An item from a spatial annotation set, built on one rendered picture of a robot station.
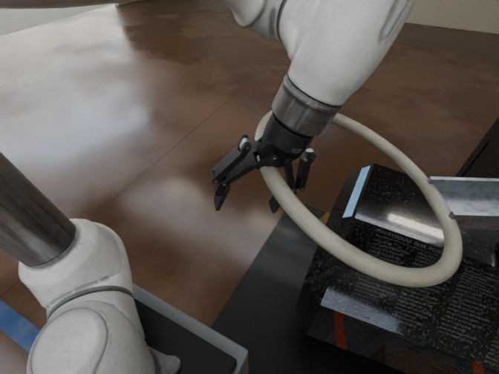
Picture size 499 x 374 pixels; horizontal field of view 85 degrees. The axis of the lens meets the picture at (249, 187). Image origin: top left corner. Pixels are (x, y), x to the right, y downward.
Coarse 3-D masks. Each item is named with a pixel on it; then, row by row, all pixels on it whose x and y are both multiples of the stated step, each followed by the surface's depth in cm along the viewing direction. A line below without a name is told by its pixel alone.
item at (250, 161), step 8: (256, 152) 47; (248, 160) 46; (256, 160) 46; (264, 160) 45; (272, 160) 45; (240, 168) 47; (248, 168) 46; (256, 168) 46; (232, 176) 47; (240, 176) 47; (224, 184) 48
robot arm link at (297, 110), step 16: (288, 80) 36; (288, 96) 36; (304, 96) 35; (288, 112) 37; (304, 112) 36; (320, 112) 36; (336, 112) 37; (288, 128) 40; (304, 128) 38; (320, 128) 39
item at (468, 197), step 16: (448, 192) 70; (464, 192) 69; (480, 192) 69; (496, 192) 69; (432, 208) 66; (464, 208) 66; (480, 208) 66; (496, 208) 66; (464, 224) 61; (480, 224) 61; (496, 224) 61
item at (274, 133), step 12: (276, 120) 40; (264, 132) 43; (276, 132) 40; (288, 132) 39; (264, 144) 43; (276, 144) 41; (288, 144) 41; (300, 144) 41; (264, 156) 45; (300, 156) 47
